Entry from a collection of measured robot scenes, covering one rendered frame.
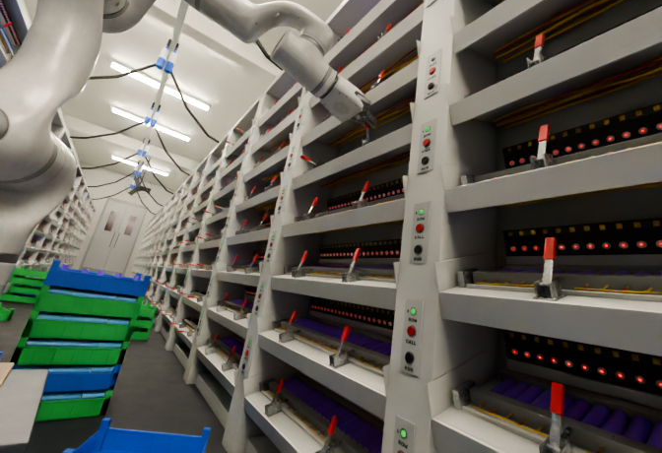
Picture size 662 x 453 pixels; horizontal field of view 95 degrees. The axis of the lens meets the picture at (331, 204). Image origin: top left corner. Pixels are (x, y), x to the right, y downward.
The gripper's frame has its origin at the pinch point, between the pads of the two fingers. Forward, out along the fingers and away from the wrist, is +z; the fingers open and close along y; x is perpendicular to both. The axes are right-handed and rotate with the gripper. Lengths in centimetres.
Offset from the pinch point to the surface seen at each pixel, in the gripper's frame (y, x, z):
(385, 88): 5.8, 8.4, -1.6
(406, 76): 13.4, 8.0, -1.4
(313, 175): -26.5, -10.4, 2.4
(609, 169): 51, -29, 6
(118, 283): -78, -65, -31
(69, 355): -78, -91, -32
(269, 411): -26, -81, 17
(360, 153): -1.4, -9.8, 2.0
